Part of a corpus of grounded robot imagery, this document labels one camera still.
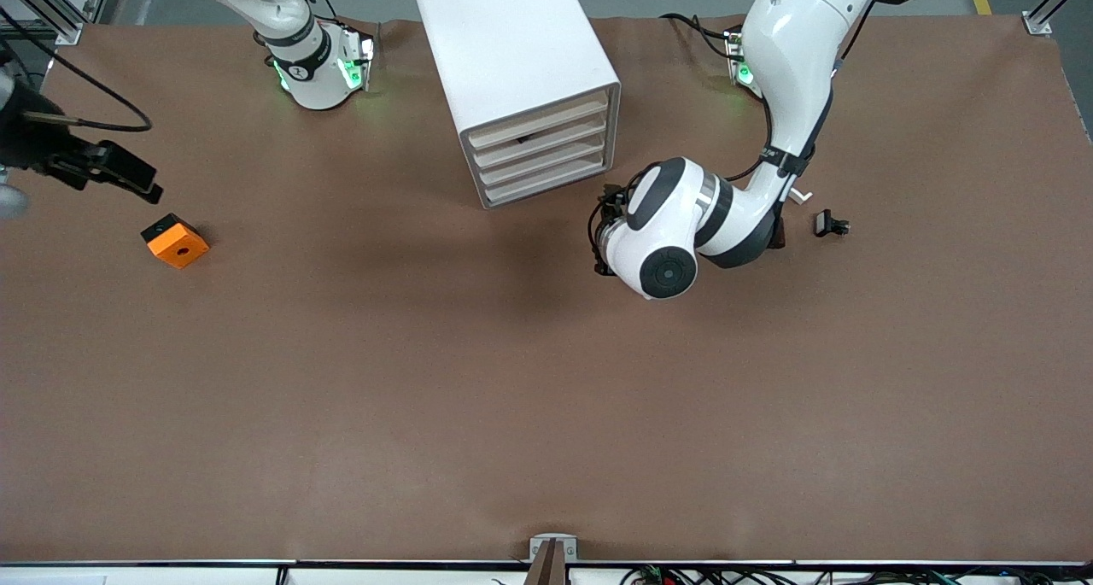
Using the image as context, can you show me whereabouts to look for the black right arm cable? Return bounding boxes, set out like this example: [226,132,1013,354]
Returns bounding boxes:
[0,4,155,133]

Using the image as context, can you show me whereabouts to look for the white drawer cabinet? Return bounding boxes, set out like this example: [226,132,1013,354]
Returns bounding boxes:
[413,0,622,211]

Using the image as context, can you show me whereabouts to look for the aluminium frame profile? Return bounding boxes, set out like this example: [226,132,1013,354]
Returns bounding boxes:
[0,0,116,46]
[1023,0,1093,37]

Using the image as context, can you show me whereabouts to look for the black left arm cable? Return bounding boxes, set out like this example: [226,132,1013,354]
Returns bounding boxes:
[587,98,774,261]

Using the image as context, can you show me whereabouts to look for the brown table mat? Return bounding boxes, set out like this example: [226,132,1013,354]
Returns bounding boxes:
[0,15,1093,565]

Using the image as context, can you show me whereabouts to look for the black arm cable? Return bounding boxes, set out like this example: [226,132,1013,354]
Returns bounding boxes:
[0,4,155,133]
[587,98,774,261]

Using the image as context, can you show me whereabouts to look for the tangled black cables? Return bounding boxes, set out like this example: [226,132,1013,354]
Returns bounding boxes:
[622,565,1064,585]

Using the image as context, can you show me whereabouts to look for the dark brown upright profile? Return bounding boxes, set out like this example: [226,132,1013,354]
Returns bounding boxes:
[523,540,570,585]

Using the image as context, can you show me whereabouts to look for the black base cable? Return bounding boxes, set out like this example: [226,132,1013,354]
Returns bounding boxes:
[660,13,737,61]

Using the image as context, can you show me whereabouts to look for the orange and black block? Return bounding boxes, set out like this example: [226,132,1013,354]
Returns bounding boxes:
[141,213,210,269]

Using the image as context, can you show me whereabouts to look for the grey metal bracket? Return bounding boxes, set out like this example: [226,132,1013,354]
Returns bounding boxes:
[529,533,579,563]

